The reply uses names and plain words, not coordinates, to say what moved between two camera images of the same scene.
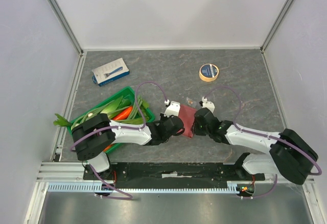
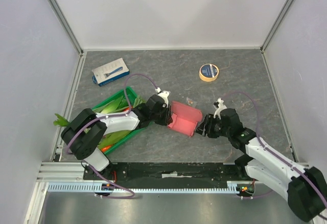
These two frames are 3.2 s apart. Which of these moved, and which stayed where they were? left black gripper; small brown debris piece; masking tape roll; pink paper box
Moved: left black gripper
Stayed: masking tape roll; pink paper box; small brown debris piece
